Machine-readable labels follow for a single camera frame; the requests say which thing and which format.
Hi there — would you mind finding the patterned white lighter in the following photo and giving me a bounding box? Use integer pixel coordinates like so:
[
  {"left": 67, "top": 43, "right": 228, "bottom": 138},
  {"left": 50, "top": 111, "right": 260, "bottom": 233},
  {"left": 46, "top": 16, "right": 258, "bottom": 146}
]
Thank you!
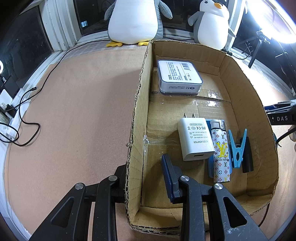
[{"left": 209, "top": 119, "right": 233, "bottom": 183}]

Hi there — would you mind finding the blue clothespin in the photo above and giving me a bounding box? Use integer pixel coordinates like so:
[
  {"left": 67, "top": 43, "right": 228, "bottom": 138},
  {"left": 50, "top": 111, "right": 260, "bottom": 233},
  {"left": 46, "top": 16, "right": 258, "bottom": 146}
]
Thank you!
[{"left": 228, "top": 129, "right": 247, "bottom": 168}]

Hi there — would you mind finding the white usb power adapter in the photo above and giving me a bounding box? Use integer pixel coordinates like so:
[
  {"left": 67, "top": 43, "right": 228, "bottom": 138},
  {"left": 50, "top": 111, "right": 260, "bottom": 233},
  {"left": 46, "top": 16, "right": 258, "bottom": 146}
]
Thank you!
[{"left": 178, "top": 113, "right": 214, "bottom": 162}]

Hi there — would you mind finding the brown cardboard box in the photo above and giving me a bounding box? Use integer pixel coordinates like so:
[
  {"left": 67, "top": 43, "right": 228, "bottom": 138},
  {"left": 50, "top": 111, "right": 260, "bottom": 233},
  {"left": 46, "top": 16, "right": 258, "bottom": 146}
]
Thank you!
[{"left": 125, "top": 41, "right": 278, "bottom": 235}]

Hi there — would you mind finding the white rectangular tin box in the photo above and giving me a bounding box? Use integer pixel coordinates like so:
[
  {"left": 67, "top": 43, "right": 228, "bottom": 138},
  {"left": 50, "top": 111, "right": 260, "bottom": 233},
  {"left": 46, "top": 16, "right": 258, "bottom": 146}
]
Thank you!
[{"left": 157, "top": 60, "right": 203, "bottom": 95}]

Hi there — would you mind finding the black light stand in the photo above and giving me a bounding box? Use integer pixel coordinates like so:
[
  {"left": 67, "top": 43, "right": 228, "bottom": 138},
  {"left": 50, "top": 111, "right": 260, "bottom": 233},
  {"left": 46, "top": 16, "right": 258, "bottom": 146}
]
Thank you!
[{"left": 236, "top": 30, "right": 270, "bottom": 68}]

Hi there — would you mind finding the small plush penguin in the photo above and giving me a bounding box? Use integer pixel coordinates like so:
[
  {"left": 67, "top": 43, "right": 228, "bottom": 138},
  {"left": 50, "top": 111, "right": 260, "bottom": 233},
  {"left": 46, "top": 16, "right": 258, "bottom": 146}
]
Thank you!
[{"left": 188, "top": 1, "right": 236, "bottom": 50}]

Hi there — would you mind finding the large plush penguin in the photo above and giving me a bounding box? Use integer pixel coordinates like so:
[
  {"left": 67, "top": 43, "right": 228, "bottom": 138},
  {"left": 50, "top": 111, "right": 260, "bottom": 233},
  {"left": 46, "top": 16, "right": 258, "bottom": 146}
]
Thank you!
[{"left": 104, "top": 0, "right": 173, "bottom": 47}]

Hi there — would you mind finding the ring light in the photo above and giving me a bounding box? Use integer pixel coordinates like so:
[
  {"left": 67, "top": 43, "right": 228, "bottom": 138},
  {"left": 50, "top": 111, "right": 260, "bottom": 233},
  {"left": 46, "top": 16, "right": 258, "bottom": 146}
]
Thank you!
[{"left": 247, "top": 0, "right": 295, "bottom": 44}]

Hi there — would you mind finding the black cable on floor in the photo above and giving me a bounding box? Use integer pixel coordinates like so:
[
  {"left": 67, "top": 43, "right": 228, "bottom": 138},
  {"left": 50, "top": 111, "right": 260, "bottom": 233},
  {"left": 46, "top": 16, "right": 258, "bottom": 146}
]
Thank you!
[{"left": 0, "top": 39, "right": 112, "bottom": 147}]

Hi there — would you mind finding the white window frame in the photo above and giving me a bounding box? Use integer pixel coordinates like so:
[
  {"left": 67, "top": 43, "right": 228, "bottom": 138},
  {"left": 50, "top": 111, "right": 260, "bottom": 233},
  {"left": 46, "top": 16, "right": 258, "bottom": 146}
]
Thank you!
[{"left": 39, "top": 0, "right": 82, "bottom": 51}]

